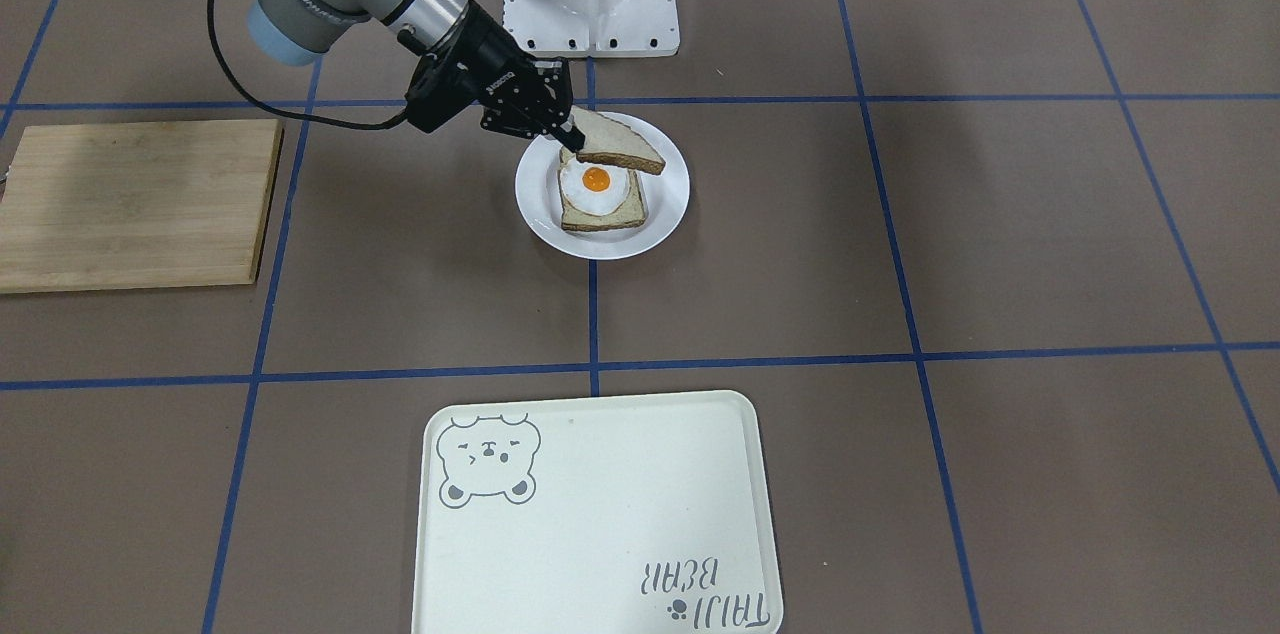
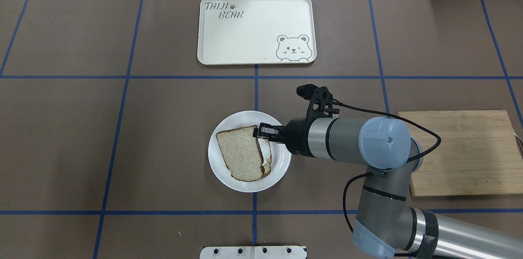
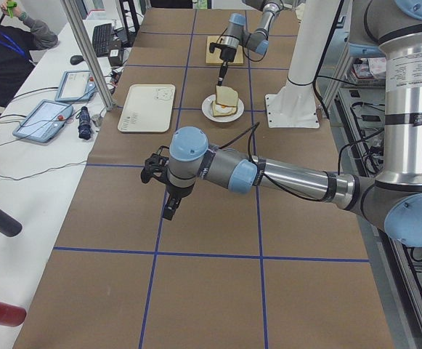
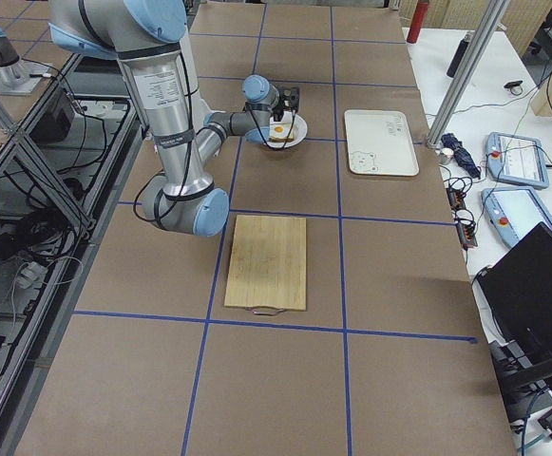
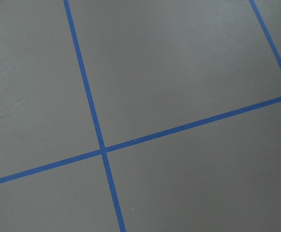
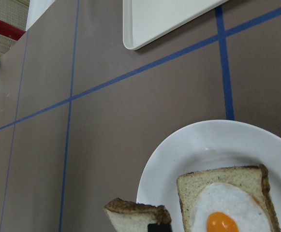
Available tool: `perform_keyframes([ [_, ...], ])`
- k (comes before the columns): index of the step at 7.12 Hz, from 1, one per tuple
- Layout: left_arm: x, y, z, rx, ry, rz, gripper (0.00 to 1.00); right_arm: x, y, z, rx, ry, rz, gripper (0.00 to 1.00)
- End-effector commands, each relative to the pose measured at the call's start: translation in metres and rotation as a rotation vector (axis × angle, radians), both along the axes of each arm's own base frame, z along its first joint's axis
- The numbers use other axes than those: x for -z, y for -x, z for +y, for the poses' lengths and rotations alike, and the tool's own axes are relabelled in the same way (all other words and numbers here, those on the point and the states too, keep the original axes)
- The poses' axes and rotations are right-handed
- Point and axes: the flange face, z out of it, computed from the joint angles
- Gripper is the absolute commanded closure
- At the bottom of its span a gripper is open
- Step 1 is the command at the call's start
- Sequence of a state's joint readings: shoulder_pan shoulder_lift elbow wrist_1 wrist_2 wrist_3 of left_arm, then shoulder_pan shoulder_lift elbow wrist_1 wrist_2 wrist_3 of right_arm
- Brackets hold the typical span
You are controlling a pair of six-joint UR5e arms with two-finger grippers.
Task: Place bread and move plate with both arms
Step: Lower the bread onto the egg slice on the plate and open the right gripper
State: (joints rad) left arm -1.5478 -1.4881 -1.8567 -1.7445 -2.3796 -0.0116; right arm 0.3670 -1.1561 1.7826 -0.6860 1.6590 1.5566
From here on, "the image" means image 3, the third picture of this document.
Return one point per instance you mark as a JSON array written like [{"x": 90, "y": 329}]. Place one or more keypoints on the folded dark umbrella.
[{"x": 84, "y": 127}]

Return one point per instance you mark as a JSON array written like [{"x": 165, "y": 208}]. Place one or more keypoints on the black computer mouse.
[{"x": 76, "y": 59}]

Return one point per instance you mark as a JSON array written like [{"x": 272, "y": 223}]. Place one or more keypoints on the white round plate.
[{"x": 208, "y": 111}]

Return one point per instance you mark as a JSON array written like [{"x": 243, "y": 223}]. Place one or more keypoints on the seated person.
[{"x": 16, "y": 45}]

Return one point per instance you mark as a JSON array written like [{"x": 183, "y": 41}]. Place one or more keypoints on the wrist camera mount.
[
  {"x": 155, "y": 167},
  {"x": 213, "y": 54}
]

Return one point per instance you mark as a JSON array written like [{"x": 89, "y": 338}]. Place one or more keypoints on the small metal cylinder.
[{"x": 97, "y": 120}]

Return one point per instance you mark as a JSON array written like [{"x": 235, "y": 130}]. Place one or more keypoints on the black keyboard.
[{"x": 101, "y": 39}]

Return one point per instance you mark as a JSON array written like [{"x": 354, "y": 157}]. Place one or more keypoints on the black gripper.
[
  {"x": 226, "y": 54},
  {"x": 179, "y": 191}
]

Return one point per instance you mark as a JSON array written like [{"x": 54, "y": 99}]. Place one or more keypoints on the far teach pendant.
[{"x": 75, "y": 86}]

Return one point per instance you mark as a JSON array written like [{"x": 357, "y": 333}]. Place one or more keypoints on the teach pendant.
[
  {"x": 44, "y": 122},
  {"x": 75, "y": 86}
]

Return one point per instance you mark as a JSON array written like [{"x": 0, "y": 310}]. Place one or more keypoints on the bread slice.
[
  {"x": 216, "y": 114},
  {"x": 226, "y": 96}
]

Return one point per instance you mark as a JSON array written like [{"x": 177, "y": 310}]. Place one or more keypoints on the cream bear tray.
[{"x": 147, "y": 109}]

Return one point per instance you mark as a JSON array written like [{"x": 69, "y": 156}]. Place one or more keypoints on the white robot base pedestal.
[{"x": 294, "y": 105}]

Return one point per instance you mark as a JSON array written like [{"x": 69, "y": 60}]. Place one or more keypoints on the black power adapter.
[{"x": 115, "y": 57}]

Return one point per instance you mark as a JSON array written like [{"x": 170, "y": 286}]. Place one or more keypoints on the aluminium frame post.
[{"x": 84, "y": 43}]

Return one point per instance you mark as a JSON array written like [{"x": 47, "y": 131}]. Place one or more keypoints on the near teach pendant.
[{"x": 44, "y": 122}]

